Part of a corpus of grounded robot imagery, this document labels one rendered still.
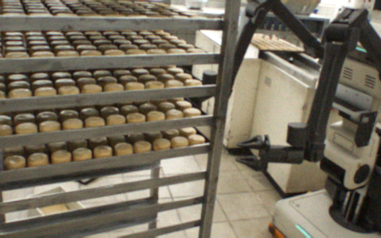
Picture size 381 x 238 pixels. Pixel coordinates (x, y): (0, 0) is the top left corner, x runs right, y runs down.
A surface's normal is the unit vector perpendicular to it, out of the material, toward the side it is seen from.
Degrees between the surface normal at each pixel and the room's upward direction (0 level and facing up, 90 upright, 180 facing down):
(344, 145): 98
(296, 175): 90
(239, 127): 90
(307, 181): 90
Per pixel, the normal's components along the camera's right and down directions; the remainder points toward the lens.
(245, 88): 0.25, 0.39
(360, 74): -0.90, 0.22
